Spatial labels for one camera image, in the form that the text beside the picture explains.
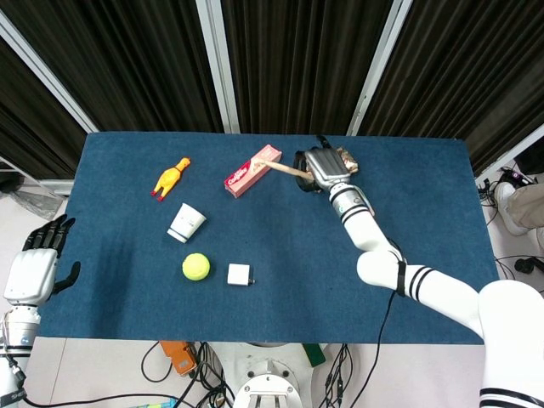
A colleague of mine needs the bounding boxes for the white charger adapter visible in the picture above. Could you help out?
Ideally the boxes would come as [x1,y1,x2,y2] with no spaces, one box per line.
[226,263,257,286]

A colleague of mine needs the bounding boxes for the pink toothpaste box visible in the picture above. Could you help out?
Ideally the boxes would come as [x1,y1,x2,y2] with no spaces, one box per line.
[223,144,284,199]

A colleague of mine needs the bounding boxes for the yellow rubber chicken toy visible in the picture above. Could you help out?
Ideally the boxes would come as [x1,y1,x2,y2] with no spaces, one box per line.
[149,156,191,202]

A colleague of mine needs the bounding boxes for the white paper cup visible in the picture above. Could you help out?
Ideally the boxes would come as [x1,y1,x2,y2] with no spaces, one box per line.
[166,202,207,244]

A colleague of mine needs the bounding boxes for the person's shoe and leg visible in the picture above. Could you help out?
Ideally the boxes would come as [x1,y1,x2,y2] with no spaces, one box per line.
[494,180,544,237]

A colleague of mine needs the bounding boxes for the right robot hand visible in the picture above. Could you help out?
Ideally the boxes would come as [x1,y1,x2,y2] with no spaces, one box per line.
[292,134,354,195]

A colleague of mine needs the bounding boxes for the green object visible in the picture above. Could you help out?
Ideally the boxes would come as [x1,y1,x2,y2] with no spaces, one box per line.
[302,343,327,367]

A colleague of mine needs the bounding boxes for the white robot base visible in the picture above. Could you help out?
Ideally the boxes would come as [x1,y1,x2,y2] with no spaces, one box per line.
[214,342,341,408]

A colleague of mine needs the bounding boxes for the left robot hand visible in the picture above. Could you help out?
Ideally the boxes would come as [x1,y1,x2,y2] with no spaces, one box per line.
[3,214,82,306]

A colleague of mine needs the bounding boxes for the yellow-green tennis ball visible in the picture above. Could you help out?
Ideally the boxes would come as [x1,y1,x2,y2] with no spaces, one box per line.
[181,252,211,281]

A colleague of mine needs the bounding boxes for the black cable bundle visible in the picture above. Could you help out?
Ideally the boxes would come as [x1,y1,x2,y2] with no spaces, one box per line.
[322,343,354,408]

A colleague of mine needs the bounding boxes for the blue table cloth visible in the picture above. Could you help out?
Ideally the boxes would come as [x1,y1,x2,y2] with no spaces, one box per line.
[38,130,502,345]

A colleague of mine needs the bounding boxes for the wooden drumstick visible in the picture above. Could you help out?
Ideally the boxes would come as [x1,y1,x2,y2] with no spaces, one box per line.
[251,159,310,179]

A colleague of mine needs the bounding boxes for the orange device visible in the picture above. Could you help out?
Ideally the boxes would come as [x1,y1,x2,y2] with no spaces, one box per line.
[159,340,199,377]

